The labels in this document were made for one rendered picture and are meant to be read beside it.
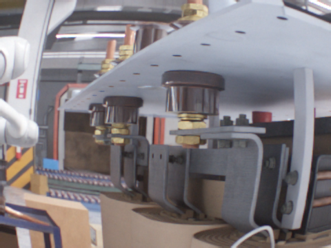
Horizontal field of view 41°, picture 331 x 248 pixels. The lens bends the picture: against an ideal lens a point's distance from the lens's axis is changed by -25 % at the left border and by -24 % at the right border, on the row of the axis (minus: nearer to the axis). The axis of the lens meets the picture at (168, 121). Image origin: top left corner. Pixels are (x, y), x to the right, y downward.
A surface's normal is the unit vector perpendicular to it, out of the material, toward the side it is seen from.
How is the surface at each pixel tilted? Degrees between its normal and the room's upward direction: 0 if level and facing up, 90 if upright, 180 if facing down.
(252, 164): 90
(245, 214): 90
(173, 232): 90
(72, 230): 90
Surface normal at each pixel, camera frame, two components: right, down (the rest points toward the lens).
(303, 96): -0.95, -0.07
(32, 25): 0.29, -0.04
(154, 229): -0.80, -0.07
